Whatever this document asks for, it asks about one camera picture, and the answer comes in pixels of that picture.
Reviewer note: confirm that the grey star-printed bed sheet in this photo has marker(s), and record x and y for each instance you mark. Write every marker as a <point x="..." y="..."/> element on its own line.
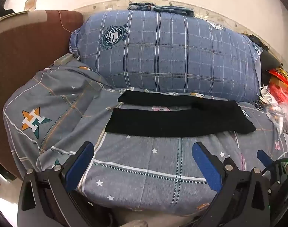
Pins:
<point x="146" y="170"/>

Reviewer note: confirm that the black pants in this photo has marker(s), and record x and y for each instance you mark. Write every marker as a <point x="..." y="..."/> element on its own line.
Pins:
<point x="181" y="123"/>

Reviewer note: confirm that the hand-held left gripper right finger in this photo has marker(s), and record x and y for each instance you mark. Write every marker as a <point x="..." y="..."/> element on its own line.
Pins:
<point x="206" y="167"/>

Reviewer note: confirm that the blue plaid pillow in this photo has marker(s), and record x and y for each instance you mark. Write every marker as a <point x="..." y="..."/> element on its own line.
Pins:
<point x="170" y="52"/>

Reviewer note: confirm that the clear plastic bag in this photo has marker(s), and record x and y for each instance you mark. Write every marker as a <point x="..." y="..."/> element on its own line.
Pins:
<point x="280" y="115"/>

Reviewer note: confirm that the red snack packets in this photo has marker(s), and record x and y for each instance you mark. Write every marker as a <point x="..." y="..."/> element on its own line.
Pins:
<point x="282" y="82"/>

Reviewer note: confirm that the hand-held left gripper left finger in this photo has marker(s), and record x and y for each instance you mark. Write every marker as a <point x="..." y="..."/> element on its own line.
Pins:
<point x="79" y="166"/>

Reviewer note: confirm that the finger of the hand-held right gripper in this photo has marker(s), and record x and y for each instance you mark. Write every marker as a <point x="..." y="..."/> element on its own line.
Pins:
<point x="264" y="157"/>

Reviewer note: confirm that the folded denim cloth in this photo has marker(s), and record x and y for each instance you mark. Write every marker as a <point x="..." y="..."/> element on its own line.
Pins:
<point x="158" y="7"/>

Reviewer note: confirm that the brown headboard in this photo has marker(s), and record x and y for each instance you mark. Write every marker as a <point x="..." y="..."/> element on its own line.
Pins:
<point x="28" y="63"/>

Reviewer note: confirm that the black bag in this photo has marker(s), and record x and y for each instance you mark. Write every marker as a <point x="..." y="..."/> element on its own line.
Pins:
<point x="269" y="61"/>

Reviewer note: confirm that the tan flat card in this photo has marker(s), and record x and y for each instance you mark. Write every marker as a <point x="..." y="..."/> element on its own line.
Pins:
<point x="12" y="16"/>

